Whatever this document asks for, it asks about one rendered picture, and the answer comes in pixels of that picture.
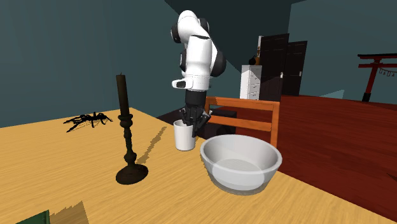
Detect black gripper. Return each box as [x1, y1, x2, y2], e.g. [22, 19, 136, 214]
[179, 90, 212, 138]

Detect white cup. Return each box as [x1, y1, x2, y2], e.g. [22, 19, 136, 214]
[173, 119, 197, 152]

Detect wooden chair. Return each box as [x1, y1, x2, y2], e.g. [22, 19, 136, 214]
[204, 95, 281, 149]

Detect white chest of drawers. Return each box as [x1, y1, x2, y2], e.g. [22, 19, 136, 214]
[239, 55, 263, 101]

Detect large white bowl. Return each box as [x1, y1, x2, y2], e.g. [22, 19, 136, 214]
[199, 134, 283, 197]

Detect dark candle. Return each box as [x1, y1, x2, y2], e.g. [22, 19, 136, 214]
[116, 73, 130, 117]

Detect dark turned candlestick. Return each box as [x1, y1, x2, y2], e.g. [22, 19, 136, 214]
[115, 113, 150, 186]

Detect dark door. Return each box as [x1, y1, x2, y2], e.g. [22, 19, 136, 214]
[258, 32, 290, 102]
[281, 40, 309, 97]

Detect black spider figure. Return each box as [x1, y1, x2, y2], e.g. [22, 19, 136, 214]
[63, 111, 115, 134]

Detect red gate figure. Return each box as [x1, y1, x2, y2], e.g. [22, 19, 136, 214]
[356, 53, 397, 103]

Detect green flat thing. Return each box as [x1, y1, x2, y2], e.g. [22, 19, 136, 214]
[15, 209, 51, 224]

